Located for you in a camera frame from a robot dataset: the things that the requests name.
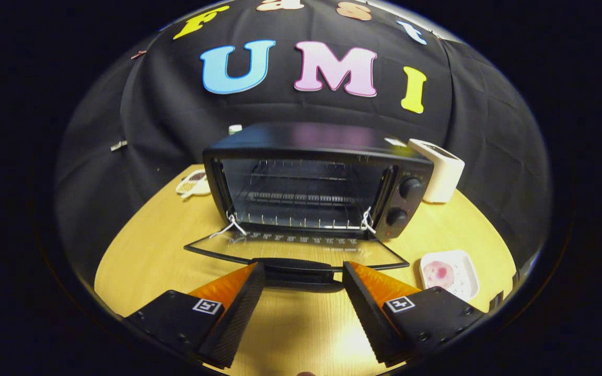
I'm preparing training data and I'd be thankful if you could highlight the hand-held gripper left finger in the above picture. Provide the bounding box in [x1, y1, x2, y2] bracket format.
[123, 262, 266, 370]

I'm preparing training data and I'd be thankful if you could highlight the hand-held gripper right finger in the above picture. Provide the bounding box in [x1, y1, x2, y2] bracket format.
[342, 261, 489, 366]

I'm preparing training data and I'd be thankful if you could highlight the pink ham slice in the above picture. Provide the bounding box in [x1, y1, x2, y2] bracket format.
[424, 261, 454, 287]

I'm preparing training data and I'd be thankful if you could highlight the white square plate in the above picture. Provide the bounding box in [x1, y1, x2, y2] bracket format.
[419, 249, 480, 302]

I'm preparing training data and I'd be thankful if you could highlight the black toaster oven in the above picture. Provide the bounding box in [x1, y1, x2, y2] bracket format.
[183, 122, 435, 293]

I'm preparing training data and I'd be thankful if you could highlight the white bread toaster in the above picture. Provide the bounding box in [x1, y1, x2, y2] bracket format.
[408, 138, 465, 204]

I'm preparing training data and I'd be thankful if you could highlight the white dish with grains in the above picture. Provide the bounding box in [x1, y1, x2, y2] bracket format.
[176, 170, 212, 199]

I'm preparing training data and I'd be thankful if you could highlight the black backdrop cloth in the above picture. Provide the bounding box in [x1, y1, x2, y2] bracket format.
[54, 0, 552, 293]

